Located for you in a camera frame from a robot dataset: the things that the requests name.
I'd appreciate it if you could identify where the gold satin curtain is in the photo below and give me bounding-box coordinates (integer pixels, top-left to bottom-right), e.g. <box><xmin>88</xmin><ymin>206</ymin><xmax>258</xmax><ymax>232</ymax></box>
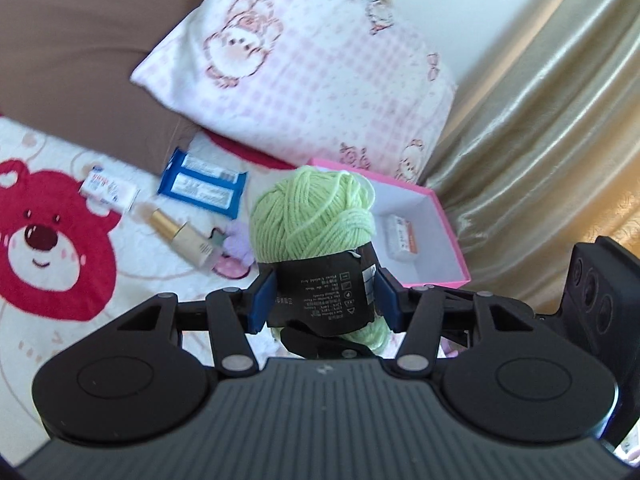
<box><xmin>422</xmin><ymin>0</ymin><xmax>640</xmax><ymax>311</ymax></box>

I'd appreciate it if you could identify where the green yarn ball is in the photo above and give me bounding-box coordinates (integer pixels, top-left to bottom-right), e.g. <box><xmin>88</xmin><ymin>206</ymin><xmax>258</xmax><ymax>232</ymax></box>
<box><xmin>249</xmin><ymin>166</ymin><xmax>390</xmax><ymax>356</ymax></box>

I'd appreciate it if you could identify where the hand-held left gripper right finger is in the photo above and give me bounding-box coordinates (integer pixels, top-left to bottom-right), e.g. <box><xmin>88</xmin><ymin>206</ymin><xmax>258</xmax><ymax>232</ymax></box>
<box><xmin>375</xmin><ymin>265</ymin><xmax>535</xmax><ymax>377</ymax></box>

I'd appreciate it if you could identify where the brown bed sheet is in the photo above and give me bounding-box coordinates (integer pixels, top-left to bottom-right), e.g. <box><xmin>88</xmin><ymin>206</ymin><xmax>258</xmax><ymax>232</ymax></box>
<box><xmin>0</xmin><ymin>0</ymin><xmax>221</xmax><ymax>176</ymax></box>

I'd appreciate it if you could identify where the pink checked cartoon pillow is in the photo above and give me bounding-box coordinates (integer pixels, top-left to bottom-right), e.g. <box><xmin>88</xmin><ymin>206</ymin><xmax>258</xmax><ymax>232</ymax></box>
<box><xmin>130</xmin><ymin>0</ymin><xmax>458</xmax><ymax>186</ymax></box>

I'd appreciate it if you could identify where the pink storage box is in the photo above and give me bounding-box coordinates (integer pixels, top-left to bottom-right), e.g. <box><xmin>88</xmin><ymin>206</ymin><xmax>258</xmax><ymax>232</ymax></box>
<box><xmin>305</xmin><ymin>156</ymin><xmax>472</xmax><ymax>291</ymax></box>

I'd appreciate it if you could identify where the small white orange box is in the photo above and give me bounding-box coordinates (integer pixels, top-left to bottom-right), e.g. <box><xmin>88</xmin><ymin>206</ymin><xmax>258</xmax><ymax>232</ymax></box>
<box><xmin>384</xmin><ymin>214</ymin><xmax>418</xmax><ymax>261</ymax></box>

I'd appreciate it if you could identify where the small white red-print box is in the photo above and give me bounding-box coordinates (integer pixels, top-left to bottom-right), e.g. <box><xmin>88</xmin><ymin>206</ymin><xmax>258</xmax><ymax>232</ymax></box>
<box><xmin>78</xmin><ymin>164</ymin><xmax>139</xmax><ymax>213</ymax></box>

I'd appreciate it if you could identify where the gold-capped foundation bottle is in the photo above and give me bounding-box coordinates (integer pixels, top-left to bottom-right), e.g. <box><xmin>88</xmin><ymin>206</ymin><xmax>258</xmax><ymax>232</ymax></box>
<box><xmin>150</xmin><ymin>206</ymin><xmax>226</xmax><ymax>275</ymax></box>

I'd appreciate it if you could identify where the purple plush toy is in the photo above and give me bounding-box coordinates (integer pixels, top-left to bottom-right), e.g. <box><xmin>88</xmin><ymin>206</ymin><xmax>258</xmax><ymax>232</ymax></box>
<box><xmin>220</xmin><ymin>227</ymin><xmax>257</xmax><ymax>266</ymax></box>

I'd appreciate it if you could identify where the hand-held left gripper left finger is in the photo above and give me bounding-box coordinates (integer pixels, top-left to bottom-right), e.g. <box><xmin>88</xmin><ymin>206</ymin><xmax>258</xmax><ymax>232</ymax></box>
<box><xmin>116</xmin><ymin>264</ymin><xmax>277</xmax><ymax>377</ymax></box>

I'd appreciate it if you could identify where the blue snack packet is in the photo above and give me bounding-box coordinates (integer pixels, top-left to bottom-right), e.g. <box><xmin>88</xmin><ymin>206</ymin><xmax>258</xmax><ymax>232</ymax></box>
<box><xmin>157</xmin><ymin>147</ymin><xmax>249</xmax><ymax>220</ymax></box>

